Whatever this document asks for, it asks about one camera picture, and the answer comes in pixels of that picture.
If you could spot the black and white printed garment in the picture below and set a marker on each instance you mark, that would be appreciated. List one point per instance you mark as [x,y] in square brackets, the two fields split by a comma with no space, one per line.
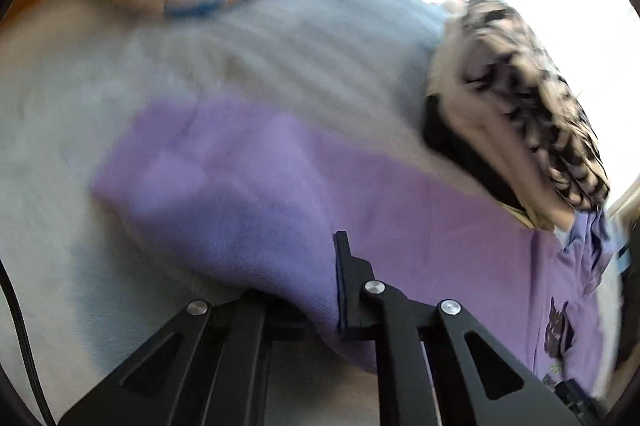
[530,96]

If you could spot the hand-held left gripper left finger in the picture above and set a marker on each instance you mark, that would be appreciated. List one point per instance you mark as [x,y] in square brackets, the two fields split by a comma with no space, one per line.
[235,331]

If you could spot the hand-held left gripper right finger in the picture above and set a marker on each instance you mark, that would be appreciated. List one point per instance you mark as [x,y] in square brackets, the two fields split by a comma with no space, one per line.
[343,286]

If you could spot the cream folded garment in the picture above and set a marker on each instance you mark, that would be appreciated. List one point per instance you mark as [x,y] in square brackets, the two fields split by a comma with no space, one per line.
[492,131]

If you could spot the grey bed blanket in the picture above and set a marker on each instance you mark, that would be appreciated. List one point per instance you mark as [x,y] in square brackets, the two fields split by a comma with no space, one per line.
[75,131]

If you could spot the purple hoodie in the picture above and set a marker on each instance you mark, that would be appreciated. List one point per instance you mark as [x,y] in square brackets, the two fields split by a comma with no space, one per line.
[250,186]

